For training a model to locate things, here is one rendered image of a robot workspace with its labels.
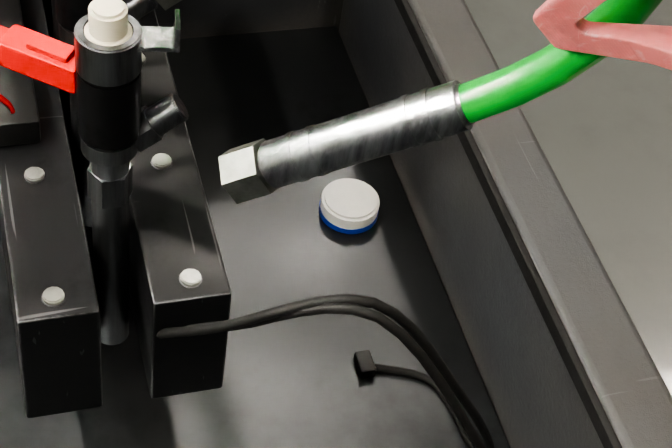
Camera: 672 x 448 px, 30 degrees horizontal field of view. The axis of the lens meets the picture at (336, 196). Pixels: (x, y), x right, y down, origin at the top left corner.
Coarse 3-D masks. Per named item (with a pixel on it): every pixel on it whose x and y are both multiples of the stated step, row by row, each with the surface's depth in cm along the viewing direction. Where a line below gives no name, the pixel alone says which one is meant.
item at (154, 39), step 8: (144, 32) 53; (152, 32) 53; (160, 32) 53; (168, 32) 53; (144, 40) 52; (152, 40) 52; (160, 40) 52; (168, 40) 53; (144, 48) 52; (152, 48) 52; (160, 48) 52; (168, 48) 52
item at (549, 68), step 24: (624, 0) 39; (648, 0) 38; (552, 48) 41; (504, 72) 42; (528, 72) 41; (552, 72) 41; (576, 72) 41; (480, 96) 42; (504, 96) 42; (528, 96) 42
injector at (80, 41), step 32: (96, 64) 52; (128, 64) 52; (96, 96) 53; (128, 96) 53; (96, 128) 54; (128, 128) 55; (160, 128) 56; (96, 160) 56; (128, 160) 56; (96, 192) 58; (128, 192) 59; (96, 224) 60; (128, 224) 61; (96, 256) 62; (128, 256) 62; (96, 288) 64; (128, 288) 64; (128, 320) 66
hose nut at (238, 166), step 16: (256, 144) 46; (224, 160) 46; (240, 160) 46; (256, 160) 46; (224, 176) 46; (240, 176) 46; (256, 176) 45; (240, 192) 46; (256, 192) 46; (272, 192) 46
